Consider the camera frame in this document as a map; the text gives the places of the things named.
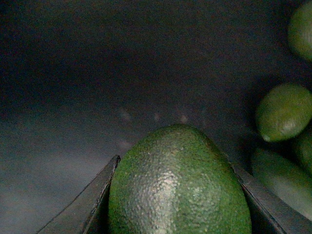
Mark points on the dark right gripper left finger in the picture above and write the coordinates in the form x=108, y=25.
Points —
x=88, y=212

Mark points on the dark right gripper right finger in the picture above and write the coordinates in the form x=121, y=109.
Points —
x=269, y=214

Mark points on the dark green avocado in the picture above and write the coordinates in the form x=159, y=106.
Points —
x=176, y=181

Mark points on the green avocado elongated dark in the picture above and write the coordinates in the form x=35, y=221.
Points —
x=284, y=179

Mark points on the green avocado round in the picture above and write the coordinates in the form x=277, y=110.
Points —
x=284, y=112

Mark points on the green avocado small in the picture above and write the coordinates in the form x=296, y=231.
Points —
x=300, y=31

